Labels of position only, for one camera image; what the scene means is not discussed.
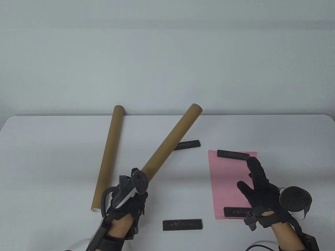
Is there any black camera bracket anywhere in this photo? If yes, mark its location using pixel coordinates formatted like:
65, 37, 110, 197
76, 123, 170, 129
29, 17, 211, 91
244, 210, 259, 231

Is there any brown cardboard mailing tube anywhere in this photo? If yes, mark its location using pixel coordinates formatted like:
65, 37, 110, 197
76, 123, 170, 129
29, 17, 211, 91
143, 104, 203, 182
91, 105, 124, 213

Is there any black wrist camera unit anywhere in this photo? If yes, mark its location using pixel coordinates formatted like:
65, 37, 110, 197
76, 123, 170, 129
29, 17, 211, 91
294, 220, 320, 251
86, 217, 108, 251

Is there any black rectangular weight bar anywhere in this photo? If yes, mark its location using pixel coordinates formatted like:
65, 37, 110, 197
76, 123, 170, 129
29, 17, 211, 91
217, 150, 250, 160
174, 140, 201, 151
224, 207, 253, 218
163, 219, 203, 231

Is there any person's left hand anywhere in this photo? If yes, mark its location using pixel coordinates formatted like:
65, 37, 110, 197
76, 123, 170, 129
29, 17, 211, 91
105, 167, 149, 223

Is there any person's right forearm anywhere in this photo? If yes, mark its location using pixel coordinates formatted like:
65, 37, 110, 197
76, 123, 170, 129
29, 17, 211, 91
271, 222, 301, 251

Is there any person's left forearm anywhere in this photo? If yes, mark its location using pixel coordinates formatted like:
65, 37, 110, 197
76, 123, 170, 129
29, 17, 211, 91
102, 213, 139, 251

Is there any person's right hand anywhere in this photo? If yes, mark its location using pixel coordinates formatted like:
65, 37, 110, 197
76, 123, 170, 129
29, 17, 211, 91
237, 156, 291, 228

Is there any pink paper sheet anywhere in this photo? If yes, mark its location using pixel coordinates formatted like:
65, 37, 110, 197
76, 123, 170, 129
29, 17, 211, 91
208, 150, 258, 220

